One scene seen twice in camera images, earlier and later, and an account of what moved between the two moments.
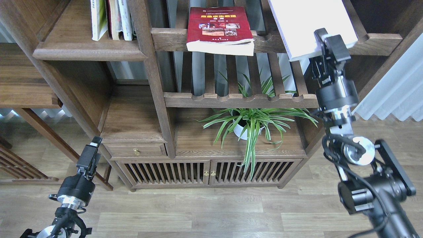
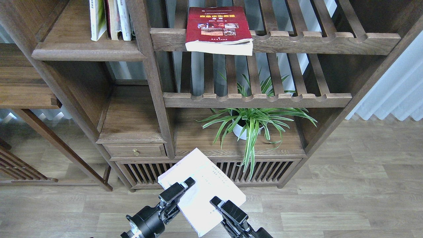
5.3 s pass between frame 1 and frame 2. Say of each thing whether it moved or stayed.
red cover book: stayed
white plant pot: stayed
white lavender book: moved
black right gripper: moved
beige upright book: stayed
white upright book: stayed
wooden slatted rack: stayed
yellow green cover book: stayed
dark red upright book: stayed
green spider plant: stayed
